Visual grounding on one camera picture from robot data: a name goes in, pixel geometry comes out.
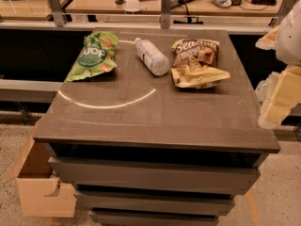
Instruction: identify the left metal rail bracket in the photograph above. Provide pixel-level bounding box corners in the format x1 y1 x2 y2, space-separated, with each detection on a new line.
47 0 67 27

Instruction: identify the metal rail bracket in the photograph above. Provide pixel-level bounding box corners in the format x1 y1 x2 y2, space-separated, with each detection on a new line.
269 0 298 27
47 0 67 27
160 0 171 28

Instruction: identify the cardboard box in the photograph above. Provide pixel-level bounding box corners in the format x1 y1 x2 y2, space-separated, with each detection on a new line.
5 121 76 218

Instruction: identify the clear plastic cup lid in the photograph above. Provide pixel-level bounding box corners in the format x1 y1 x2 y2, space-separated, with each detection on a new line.
122 0 143 12

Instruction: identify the clear plastic water bottle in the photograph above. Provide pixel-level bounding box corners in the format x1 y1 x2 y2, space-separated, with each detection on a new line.
135 38 170 76

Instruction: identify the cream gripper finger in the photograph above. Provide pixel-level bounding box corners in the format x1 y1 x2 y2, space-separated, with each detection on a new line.
255 25 279 50

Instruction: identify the green rice chip bag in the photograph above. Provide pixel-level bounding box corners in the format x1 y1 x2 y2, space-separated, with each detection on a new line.
67 31 119 82

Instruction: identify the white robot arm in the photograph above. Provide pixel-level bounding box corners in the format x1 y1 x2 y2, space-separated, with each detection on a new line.
256 1 301 129

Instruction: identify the right metal rail bracket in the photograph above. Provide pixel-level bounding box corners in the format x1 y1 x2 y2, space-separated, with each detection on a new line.
269 0 298 27

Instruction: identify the brown chip bag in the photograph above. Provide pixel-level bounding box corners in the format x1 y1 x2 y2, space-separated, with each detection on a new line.
171 39 230 89

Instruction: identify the middle metal rail bracket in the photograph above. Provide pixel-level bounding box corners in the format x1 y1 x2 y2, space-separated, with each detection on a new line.
160 0 171 28

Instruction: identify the left sanitizer bottle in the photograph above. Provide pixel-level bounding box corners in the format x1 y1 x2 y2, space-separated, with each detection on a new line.
255 72 279 103

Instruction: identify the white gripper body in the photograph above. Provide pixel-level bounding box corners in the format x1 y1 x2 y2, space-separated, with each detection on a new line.
258 65 301 129

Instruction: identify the grey drawer cabinet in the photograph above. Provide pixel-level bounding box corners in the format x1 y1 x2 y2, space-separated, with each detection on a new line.
34 28 279 226

